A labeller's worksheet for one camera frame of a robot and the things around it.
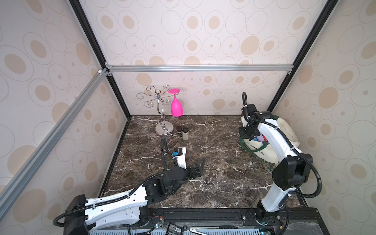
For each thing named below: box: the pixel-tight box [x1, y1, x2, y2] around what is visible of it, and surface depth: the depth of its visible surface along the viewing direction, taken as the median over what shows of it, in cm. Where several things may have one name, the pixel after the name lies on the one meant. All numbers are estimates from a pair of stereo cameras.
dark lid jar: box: [176, 125, 183, 138], surface depth 102 cm
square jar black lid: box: [182, 127, 189, 141], surface depth 102 cm
